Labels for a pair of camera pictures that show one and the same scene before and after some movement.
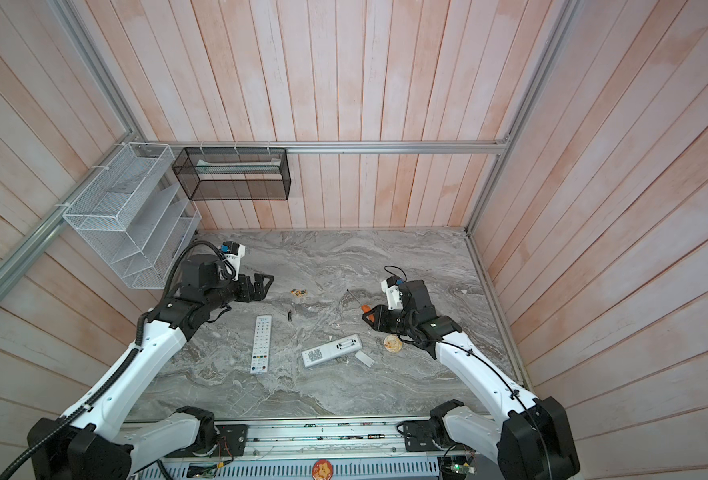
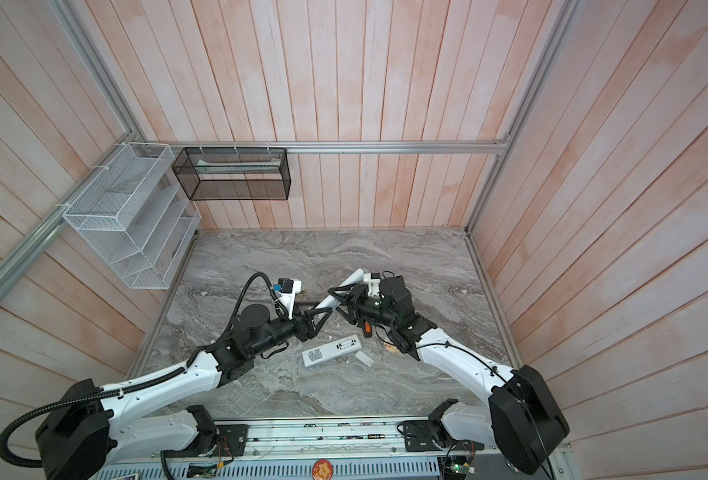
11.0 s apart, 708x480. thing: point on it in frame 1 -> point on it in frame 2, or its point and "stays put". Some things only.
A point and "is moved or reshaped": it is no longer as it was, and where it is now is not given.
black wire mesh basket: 234,173 stays put
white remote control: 261,345 is moved or reshaped
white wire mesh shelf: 131,214 stays put
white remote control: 331,350 stays put
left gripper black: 260,293 -> 302,330
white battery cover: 364,358 stays put
